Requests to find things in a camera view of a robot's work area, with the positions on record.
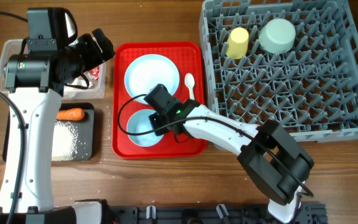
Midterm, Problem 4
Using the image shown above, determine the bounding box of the small white tissue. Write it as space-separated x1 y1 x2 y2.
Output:
65 75 98 91

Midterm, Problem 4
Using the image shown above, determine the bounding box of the light blue bowl with scrap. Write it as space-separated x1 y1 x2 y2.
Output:
259 19 296 54

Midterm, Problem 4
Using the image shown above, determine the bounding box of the orange carrot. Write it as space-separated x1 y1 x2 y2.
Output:
57 108 85 121

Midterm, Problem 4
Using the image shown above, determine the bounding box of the white plastic spoon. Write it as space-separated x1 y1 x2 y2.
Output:
185 73 195 100

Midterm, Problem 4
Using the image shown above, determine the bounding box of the grey plastic dishwasher rack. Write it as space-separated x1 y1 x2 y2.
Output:
199 1 358 142

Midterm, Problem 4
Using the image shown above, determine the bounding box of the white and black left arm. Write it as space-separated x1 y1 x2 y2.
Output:
0 7 116 223

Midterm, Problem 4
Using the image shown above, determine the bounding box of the white rice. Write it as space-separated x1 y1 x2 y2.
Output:
52 121 90 161

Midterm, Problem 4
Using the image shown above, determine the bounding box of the light blue plate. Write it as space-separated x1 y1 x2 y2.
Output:
124 54 180 98

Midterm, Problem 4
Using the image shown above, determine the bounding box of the red plastic tray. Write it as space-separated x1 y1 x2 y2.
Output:
111 41 207 159

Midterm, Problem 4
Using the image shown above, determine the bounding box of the clear plastic bin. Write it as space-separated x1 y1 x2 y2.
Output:
0 39 107 100

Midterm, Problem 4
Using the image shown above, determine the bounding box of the red snack wrapper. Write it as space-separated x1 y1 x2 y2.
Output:
88 66 100 80

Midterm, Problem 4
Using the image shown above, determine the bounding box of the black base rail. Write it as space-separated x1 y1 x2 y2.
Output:
104 203 328 224

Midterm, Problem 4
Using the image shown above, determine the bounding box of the light blue rice bowl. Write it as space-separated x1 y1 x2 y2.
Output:
127 109 163 147

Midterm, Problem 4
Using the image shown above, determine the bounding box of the yellow plastic cup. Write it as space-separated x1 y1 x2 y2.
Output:
226 27 249 60

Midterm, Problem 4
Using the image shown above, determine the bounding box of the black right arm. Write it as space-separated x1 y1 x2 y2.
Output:
144 84 314 223

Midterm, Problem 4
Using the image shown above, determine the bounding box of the black plastic tray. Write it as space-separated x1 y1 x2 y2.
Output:
2 103 95 162

